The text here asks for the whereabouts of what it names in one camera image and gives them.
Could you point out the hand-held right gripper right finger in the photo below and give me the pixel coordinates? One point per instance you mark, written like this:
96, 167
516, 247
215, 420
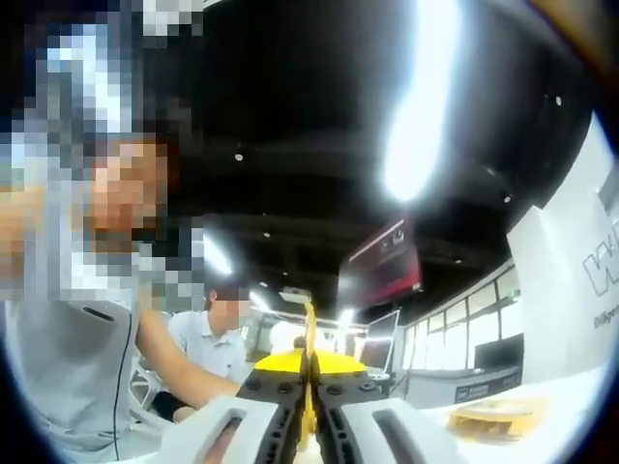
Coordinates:
348, 389

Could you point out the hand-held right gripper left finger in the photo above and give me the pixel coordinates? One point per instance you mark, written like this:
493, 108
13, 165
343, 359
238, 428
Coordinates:
271, 386

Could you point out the long ceiling light strip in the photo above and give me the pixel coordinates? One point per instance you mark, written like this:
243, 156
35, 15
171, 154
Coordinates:
421, 121

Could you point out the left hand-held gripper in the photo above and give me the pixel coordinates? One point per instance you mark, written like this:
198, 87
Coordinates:
285, 340

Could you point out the yellow cardboard box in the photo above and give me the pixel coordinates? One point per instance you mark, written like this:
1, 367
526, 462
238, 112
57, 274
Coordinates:
498, 411

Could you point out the red wall screen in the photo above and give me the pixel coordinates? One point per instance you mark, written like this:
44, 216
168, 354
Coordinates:
382, 266

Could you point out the yellow coffee pouch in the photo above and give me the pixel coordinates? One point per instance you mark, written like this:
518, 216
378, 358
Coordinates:
312, 338

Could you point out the black monitor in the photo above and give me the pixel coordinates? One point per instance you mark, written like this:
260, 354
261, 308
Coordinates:
500, 353

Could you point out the white chest device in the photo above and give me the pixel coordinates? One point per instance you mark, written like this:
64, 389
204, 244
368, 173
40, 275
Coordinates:
99, 314

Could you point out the black cabinet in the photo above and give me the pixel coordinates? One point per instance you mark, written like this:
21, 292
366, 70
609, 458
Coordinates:
483, 389

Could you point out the white ceiling air conditioner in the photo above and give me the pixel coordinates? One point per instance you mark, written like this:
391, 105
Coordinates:
295, 295

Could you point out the silver laptop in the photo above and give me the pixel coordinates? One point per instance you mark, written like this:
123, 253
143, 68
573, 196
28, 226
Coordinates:
379, 348

